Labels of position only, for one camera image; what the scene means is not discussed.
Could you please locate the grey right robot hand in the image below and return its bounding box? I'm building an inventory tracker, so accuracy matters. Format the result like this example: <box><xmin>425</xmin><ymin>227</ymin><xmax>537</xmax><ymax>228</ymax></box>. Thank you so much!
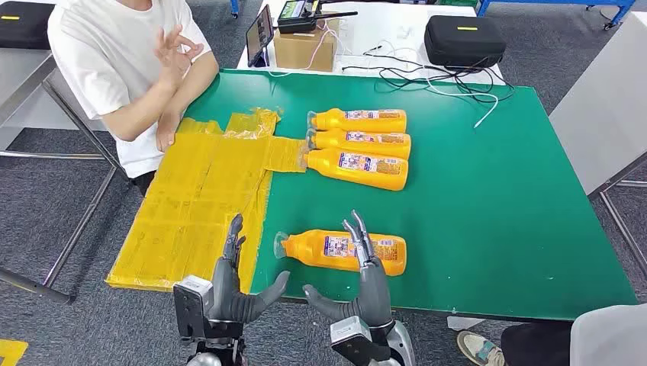
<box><xmin>302</xmin><ymin>209</ymin><xmax>394</xmax><ymax>330</ymax></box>

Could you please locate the person's right hand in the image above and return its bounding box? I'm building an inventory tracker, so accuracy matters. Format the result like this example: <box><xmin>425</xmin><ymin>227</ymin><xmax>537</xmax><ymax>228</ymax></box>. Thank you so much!
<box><xmin>153</xmin><ymin>24</ymin><xmax>205</xmax><ymax>91</ymax></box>

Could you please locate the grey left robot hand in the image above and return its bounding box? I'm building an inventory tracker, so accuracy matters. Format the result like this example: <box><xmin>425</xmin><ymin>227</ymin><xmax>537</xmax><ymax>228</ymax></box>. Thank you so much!
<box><xmin>208</xmin><ymin>213</ymin><xmax>291</xmax><ymax>326</ymax></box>

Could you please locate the person's left hand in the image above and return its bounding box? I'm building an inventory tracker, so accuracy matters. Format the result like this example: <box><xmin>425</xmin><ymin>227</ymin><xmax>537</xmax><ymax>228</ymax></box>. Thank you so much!
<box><xmin>154</xmin><ymin>108</ymin><xmax>183</xmax><ymax>154</ymax></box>

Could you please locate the orange detergent bottle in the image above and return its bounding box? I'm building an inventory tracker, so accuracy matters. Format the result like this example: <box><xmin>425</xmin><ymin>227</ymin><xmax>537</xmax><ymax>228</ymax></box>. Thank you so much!
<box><xmin>273</xmin><ymin>230</ymin><xmax>408</xmax><ymax>278</ymax></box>
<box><xmin>307</xmin><ymin>107</ymin><xmax>408</xmax><ymax>134</ymax></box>
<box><xmin>305</xmin><ymin>128</ymin><xmax>413</xmax><ymax>161</ymax></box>
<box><xmin>302</xmin><ymin>147</ymin><xmax>410</xmax><ymax>192</ymax></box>

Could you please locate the person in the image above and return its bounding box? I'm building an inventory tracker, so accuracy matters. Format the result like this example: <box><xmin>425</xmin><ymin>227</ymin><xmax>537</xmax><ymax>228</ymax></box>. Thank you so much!
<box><xmin>456</xmin><ymin>303</ymin><xmax>647</xmax><ymax>366</ymax></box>
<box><xmin>47</xmin><ymin>0</ymin><xmax>220</xmax><ymax>198</ymax></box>

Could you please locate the yellow taped mat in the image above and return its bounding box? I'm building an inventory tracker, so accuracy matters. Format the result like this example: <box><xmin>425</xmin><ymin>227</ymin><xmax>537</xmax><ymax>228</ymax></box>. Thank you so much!
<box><xmin>105</xmin><ymin>107</ymin><xmax>309</xmax><ymax>294</ymax></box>

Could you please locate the black tablet on stand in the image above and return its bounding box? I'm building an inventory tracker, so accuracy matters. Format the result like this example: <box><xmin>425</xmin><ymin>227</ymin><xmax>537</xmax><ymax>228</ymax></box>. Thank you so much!
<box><xmin>245</xmin><ymin>4</ymin><xmax>275</xmax><ymax>68</ymax></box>

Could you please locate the brown cardboard box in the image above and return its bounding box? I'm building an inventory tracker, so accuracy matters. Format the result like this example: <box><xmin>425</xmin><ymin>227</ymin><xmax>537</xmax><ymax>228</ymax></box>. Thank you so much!
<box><xmin>272</xmin><ymin>19</ymin><xmax>340</xmax><ymax>72</ymax></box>

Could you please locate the black radio with antenna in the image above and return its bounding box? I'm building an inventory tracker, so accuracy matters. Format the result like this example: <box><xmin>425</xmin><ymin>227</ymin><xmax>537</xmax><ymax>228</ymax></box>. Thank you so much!
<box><xmin>276</xmin><ymin>0</ymin><xmax>359</xmax><ymax>35</ymax></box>

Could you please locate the black zip case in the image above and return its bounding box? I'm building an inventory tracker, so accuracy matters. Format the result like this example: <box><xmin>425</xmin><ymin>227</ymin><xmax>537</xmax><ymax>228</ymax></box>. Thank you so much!
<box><xmin>423</xmin><ymin>14</ymin><xmax>507</xmax><ymax>69</ymax></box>
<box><xmin>0</xmin><ymin>0</ymin><xmax>56</xmax><ymax>50</ymax></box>

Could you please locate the white table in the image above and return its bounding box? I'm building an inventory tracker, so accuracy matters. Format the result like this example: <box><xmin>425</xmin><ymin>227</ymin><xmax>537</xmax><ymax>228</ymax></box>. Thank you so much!
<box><xmin>236</xmin><ymin>0</ymin><xmax>507</xmax><ymax>87</ymax></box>

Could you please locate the yellow floor marker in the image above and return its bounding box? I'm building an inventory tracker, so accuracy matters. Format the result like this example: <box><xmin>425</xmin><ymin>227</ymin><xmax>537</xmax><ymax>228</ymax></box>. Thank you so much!
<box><xmin>0</xmin><ymin>339</ymin><xmax>29</xmax><ymax>366</ymax></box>

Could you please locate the pale grey table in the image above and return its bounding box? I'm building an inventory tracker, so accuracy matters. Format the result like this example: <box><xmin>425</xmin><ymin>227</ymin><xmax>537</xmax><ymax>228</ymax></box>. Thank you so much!
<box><xmin>548</xmin><ymin>11</ymin><xmax>647</xmax><ymax>281</ymax></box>

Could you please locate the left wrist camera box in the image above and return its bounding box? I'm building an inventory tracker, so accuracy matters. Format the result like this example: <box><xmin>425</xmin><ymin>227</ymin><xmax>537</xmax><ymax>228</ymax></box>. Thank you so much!
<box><xmin>172</xmin><ymin>274</ymin><xmax>215</xmax><ymax>340</ymax></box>

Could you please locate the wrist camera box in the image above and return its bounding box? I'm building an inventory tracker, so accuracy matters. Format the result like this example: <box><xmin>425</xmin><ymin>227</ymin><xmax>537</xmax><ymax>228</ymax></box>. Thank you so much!
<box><xmin>329</xmin><ymin>316</ymin><xmax>393</xmax><ymax>366</ymax></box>
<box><xmin>172</xmin><ymin>274</ymin><xmax>215</xmax><ymax>340</ymax></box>

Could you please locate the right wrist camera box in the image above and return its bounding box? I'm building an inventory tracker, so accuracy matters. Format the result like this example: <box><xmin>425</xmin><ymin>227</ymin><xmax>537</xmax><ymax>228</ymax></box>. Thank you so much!
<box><xmin>329</xmin><ymin>316</ymin><xmax>393</xmax><ymax>366</ymax></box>

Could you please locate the white table bracket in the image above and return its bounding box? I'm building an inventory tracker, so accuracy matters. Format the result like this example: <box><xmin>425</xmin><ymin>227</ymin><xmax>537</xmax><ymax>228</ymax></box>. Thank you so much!
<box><xmin>446</xmin><ymin>315</ymin><xmax>488</xmax><ymax>332</ymax></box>

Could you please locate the thin white cable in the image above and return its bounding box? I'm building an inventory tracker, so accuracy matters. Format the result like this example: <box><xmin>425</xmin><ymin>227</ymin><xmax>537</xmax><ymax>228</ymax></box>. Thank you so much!
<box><xmin>266</xmin><ymin>20</ymin><xmax>349</xmax><ymax>78</ymax></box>

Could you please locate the grey metal frame table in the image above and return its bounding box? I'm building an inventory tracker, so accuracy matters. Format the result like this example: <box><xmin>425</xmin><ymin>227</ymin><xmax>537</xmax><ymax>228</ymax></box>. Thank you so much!
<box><xmin>0</xmin><ymin>47</ymin><xmax>130</xmax><ymax>306</ymax></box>

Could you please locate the black cable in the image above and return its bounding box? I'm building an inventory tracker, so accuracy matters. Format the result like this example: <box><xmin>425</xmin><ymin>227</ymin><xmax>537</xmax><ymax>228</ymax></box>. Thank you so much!
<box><xmin>341</xmin><ymin>50</ymin><xmax>459</xmax><ymax>82</ymax></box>
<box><xmin>376</xmin><ymin>53</ymin><xmax>516</xmax><ymax>104</ymax></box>

